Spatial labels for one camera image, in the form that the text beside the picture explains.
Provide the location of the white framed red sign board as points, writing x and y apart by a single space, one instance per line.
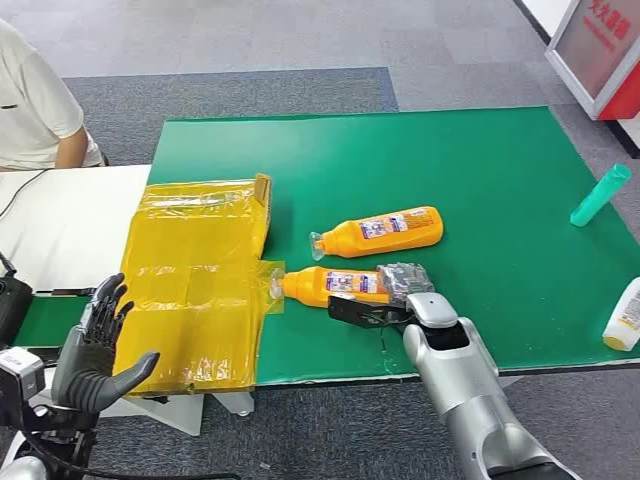
595 46

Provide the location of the black motor box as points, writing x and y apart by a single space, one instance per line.
12 308

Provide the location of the green plastic bottle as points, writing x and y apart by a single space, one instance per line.
598 197

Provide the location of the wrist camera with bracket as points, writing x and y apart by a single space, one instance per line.
352 311
20 381

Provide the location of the orange bottle with clear cap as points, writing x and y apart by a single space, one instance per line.
380 235
310 286

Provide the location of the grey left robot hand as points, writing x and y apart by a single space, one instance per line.
84 378

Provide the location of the green table mat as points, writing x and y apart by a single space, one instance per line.
450 166

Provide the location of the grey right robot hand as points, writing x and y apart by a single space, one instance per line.
404 278

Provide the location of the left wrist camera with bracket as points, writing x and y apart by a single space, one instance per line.
20 381

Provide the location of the white plastic support bracket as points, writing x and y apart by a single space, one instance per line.
235 403

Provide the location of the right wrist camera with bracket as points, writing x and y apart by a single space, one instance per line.
352 311

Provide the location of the white bottle with yellow cap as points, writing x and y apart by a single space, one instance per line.
625 318

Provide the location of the person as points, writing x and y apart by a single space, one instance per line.
30 106

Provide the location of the yellow taped cardboard box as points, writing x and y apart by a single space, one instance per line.
190 285

